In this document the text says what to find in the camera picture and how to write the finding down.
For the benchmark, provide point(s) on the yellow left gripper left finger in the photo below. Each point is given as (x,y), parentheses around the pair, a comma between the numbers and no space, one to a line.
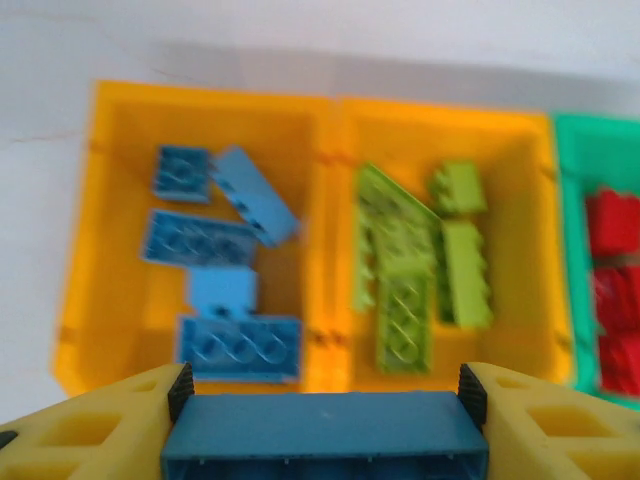
(75,440)

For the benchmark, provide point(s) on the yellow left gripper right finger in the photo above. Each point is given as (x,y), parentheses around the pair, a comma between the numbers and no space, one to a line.
(560,440)

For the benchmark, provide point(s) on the blue lego brick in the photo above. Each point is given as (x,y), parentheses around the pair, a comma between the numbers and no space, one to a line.
(181,174)
(255,197)
(200,241)
(325,435)
(240,347)
(222,292)

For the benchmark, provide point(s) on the green lego brick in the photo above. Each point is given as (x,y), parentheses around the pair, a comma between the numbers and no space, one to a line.
(467,275)
(395,215)
(457,187)
(402,325)
(364,280)

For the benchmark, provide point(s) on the red lego brick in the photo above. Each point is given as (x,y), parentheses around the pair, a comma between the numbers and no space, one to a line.
(617,297)
(612,222)
(620,362)

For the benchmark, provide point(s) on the green plastic bin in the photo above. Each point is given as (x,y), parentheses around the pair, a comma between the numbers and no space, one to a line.
(570,200)

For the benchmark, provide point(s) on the orange plastic bin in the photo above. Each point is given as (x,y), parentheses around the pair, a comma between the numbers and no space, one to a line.
(525,150)
(125,125)

